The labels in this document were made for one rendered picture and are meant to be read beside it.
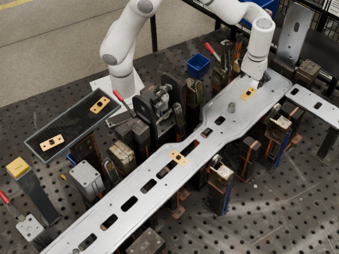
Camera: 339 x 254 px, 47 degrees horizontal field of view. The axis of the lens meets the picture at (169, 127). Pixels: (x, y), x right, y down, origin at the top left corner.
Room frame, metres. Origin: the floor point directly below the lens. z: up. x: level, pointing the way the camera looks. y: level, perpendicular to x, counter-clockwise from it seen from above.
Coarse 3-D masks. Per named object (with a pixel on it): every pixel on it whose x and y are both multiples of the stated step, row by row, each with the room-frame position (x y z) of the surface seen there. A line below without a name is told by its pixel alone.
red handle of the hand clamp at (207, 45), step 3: (207, 45) 1.32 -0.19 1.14; (210, 45) 1.33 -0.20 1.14; (207, 48) 1.32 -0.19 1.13; (210, 48) 1.31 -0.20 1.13; (210, 51) 1.31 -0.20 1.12; (213, 51) 1.30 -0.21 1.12; (213, 54) 1.30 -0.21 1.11; (216, 54) 1.30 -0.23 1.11; (216, 57) 1.28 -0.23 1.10; (216, 60) 1.28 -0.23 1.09; (219, 60) 1.27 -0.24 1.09; (219, 63) 1.27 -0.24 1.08
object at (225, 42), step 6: (222, 42) 1.26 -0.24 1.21; (228, 42) 1.27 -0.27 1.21; (222, 48) 1.25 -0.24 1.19; (228, 48) 1.23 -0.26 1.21; (222, 54) 1.25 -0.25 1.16; (228, 54) 1.26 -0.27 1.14; (222, 60) 1.25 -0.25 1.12; (228, 60) 1.26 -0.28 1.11; (222, 66) 1.24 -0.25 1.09; (228, 66) 1.25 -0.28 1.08
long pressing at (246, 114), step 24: (216, 96) 1.14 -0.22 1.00; (264, 96) 1.13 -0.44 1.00; (240, 120) 1.00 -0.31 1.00; (168, 144) 0.89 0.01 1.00; (216, 144) 0.89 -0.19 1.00; (144, 168) 0.78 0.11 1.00; (192, 168) 0.77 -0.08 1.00; (120, 192) 0.68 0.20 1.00; (168, 192) 0.68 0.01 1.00; (96, 216) 0.59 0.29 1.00; (120, 216) 0.58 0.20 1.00; (144, 216) 0.58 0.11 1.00; (72, 240) 0.50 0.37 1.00; (96, 240) 0.50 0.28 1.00; (120, 240) 0.49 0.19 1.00
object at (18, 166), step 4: (16, 160) 0.75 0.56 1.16; (20, 160) 0.75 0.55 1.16; (12, 164) 0.73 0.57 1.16; (16, 164) 0.73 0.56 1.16; (20, 164) 0.73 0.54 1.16; (24, 164) 0.73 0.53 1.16; (8, 168) 0.72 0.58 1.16; (12, 168) 0.72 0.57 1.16; (16, 168) 0.72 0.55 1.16; (20, 168) 0.71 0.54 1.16; (24, 168) 0.71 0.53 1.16; (12, 172) 0.70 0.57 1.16; (16, 172) 0.70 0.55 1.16; (20, 172) 0.70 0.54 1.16; (16, 176) 0.69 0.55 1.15
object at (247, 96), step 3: (246, 90) 1.17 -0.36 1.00; (249, 90) 1.17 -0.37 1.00; (255, 90) 1.17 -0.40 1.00; (243, 93) 1.15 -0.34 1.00; (246, 93) 1.15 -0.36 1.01; (249, 93) 1.14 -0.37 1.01; (252, 93) 1.15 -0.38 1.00; (240, 96) 1.13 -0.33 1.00; (243, 96) 1.13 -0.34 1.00; (246, 96) 1.13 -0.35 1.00; (249, 96) 1.13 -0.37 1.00; (243, 99) 1.12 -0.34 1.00; (246, 99) 1.12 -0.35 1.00
